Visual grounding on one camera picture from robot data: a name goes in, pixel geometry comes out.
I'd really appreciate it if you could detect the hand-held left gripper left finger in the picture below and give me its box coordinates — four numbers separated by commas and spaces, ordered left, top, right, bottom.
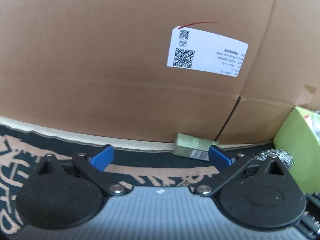
35, 144, 128, 197

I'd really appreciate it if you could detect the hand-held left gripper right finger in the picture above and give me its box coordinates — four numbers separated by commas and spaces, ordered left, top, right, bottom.
194, 145, 288, 197

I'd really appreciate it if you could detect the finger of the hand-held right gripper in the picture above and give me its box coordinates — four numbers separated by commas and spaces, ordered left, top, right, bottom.
297, 193, 320, 240

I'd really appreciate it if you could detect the pale green small box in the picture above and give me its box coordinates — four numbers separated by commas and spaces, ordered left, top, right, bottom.
173, 133, 218, 161

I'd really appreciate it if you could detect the light green shoe box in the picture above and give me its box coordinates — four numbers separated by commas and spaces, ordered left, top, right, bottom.
273, 106, 320, 195

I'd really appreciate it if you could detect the black patterned mat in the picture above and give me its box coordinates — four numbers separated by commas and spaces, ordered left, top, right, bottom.
0, 124, 320, 240

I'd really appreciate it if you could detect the steel wool scrubber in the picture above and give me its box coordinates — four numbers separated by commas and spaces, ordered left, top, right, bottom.
252, 149, 293, 172

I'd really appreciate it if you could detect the large brown cardboard box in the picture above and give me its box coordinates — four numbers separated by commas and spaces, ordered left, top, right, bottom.
0, 0, 320, 153

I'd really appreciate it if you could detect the white shipping label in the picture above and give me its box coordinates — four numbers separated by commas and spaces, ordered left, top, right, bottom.
167, 26, 249, 79

